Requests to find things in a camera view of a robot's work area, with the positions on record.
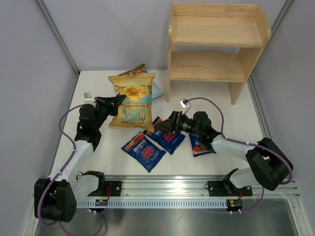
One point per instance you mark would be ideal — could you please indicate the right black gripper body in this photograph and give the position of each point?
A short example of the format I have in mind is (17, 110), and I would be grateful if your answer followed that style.
(185, 125)

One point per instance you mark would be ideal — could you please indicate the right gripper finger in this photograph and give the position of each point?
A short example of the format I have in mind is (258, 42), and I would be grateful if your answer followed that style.
(171, 117)
(165, 126)

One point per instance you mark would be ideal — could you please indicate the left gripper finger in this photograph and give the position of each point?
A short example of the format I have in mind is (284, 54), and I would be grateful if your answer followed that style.
(105, 99)
(117, 101)

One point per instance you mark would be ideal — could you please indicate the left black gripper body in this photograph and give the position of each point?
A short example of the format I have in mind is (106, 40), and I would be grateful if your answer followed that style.
(104, 109)

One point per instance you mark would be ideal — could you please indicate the large yellow kettle chips bag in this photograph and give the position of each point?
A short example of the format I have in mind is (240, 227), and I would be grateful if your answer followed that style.
(136, 109)

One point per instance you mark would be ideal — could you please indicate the light blue cassava chips bag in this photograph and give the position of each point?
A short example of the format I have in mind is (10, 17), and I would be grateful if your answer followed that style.
(139, 70)

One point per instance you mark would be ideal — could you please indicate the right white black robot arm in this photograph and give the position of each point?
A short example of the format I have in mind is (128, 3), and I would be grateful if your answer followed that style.
(268, 166)

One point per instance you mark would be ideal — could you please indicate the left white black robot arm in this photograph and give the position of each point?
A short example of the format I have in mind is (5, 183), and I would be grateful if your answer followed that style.
(56, 197)

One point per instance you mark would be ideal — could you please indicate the blue Burts chips bag middle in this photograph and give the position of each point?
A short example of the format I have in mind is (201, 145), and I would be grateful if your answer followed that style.
(169, 141)

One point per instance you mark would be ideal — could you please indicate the blue burts chips bag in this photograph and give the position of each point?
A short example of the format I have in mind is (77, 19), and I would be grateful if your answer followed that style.
(169, 141)
(144, 151)
(197, 150)

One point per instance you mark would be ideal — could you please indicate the blue Burts chips bag right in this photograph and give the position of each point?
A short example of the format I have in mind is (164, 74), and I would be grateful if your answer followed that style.
(197, 150)

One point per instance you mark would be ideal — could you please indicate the blue Burts chips bag left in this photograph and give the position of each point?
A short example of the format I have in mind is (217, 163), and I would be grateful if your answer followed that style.
(144, 151)

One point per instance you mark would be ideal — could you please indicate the wooden two-tier shelf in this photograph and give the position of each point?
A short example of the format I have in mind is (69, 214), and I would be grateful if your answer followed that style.
(216, 43)

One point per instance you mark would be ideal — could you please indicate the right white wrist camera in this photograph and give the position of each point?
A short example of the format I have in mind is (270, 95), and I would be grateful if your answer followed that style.
(185, 105)

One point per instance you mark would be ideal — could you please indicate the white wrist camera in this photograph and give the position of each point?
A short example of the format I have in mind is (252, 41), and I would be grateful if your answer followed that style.
(185, 105)
(87, 98)

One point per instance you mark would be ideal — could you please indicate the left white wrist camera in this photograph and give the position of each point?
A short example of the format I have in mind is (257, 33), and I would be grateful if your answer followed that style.
(87, 98)

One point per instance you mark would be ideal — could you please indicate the aluminium mounting rail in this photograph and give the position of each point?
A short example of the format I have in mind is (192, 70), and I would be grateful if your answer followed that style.
(187, 187)

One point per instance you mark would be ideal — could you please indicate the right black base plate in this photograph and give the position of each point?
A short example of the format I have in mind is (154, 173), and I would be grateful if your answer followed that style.
(220, 188)

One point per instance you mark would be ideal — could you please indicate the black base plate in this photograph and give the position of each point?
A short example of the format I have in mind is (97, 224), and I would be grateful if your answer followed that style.
(220, 188)
(112, 187)

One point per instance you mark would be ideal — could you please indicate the right aluminium frame post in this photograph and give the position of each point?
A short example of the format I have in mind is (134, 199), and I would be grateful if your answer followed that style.
(275, 26)

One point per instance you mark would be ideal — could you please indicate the aluminium frame post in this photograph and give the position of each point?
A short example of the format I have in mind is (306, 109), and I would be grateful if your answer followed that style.
(275, 26)
(54, 29)

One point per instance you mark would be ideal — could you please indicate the white slotted cable duct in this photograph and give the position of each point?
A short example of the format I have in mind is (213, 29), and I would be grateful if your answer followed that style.
(153, 203)

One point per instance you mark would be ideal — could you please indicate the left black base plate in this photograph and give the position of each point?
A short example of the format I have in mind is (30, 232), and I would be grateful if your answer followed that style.
(112, 187)

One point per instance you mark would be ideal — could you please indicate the left aluminium frame post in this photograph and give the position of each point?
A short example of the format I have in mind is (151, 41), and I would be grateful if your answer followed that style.
(54, 29)

